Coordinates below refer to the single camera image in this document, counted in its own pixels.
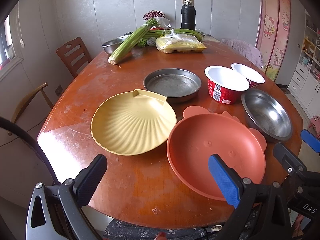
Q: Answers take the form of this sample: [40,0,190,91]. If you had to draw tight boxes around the white foam-netted fruit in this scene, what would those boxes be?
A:
[147,37,156,46]

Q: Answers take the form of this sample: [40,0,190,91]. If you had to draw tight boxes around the black cable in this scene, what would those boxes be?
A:
[0,116,60,185]

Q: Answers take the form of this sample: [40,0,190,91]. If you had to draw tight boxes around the yellow noodles plastic bag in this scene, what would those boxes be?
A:
[156,34,207,54]

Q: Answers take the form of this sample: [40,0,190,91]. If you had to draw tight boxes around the brown wooden slat chair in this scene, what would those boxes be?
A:
[56,37,92,78]

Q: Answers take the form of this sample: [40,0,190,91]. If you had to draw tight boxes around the shallow steel round pan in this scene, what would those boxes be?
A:
[143,68,202,103]

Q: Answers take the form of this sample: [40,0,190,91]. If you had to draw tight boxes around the celery bunch rear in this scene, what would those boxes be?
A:
[143,29,204,41]

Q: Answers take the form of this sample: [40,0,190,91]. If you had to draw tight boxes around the stainless steel deep bowl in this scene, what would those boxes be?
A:
[241,88,293,142]

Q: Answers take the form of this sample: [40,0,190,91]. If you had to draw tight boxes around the yellow shell-shaped plate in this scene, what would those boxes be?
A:
[91,89,177,156]

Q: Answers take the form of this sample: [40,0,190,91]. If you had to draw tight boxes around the curved-back wooden chair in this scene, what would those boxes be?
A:
[10,82,54,124]

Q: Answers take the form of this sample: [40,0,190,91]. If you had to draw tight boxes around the pink hello kitty wardrobe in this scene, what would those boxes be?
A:
[256,0,291,81]

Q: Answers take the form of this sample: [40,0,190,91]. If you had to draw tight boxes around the white shelf cabinet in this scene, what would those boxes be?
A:
[288,12,320,118]

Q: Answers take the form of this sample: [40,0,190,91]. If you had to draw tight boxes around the black thermos bottle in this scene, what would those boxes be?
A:
[181,4,196,30]

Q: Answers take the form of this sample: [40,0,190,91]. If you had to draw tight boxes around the celery bunch front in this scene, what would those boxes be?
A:
[108,18,159,65]

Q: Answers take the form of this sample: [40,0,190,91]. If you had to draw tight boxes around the low wall socket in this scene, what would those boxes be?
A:
[55,85,63,97]

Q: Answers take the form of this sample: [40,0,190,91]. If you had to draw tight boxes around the pink cloth on chair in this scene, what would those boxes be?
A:
[221,38,265,68]

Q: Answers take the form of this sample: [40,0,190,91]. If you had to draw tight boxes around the pink child stool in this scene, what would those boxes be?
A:
[309,115,320,139]

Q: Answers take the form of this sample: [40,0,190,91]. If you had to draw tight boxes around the red white instant-noodle bowl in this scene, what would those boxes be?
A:
[204,66,249,105]

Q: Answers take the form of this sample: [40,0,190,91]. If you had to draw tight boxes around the orange bear-ear plastic plate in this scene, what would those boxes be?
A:
[167,106,267,201]

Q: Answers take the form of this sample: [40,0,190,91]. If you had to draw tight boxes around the steel mixing bowl far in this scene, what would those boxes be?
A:
[102,36,127,55]

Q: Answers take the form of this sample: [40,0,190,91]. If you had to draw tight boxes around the wall power outlet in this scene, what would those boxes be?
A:
[182,0,195,5]

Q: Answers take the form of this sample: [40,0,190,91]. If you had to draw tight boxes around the celery bunch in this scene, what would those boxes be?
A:
[108,18,159,65]
[143,29,204,41]

